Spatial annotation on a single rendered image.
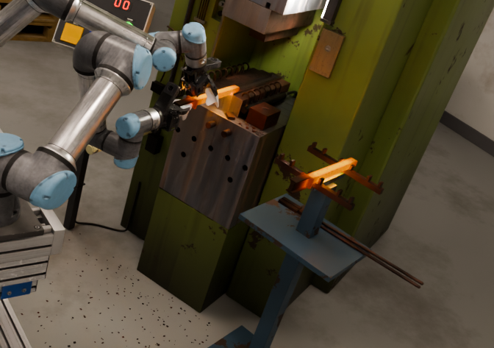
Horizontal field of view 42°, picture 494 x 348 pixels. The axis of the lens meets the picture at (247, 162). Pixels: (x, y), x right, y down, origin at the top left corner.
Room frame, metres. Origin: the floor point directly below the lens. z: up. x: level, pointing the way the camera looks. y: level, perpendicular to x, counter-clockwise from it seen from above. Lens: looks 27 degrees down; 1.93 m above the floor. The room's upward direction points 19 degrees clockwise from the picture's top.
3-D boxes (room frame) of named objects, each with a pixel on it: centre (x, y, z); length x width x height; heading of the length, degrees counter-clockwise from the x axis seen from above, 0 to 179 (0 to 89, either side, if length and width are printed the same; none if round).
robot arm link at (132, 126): (1.88, 0.39, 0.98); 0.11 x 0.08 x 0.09; 157
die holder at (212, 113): (2.60, 0.05, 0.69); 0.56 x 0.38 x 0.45; 157
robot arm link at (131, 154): (1.88, 0.41, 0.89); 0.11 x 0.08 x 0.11; 77
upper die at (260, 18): (2.61, 0.10, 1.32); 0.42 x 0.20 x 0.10; 157
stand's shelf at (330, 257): (1.99, -0.28, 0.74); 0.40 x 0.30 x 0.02; 60
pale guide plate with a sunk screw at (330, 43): (2.41, -0.16, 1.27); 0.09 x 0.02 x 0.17; 67
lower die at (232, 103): (2.61, 0.10, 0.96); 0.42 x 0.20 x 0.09; 157
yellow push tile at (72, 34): (2.43, 0.83, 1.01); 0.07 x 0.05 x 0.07; 92
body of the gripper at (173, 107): (2.02, 0.33, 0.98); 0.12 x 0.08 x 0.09; 157
